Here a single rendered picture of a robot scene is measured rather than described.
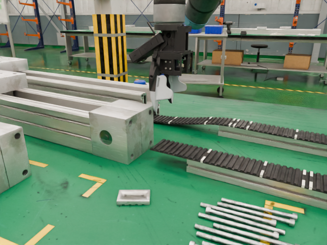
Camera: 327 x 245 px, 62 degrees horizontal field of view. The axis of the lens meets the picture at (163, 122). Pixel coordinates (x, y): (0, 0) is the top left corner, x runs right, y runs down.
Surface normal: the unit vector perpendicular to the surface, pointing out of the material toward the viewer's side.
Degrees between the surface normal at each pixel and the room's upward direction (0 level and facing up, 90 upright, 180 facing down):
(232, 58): 90
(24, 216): 0
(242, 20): 90
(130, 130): 90
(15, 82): 90
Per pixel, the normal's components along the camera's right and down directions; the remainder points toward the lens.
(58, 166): 0.00, -0.93
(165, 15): -0.22, 0.36
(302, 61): -0.51, 0.30
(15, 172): 0.91, 0.15
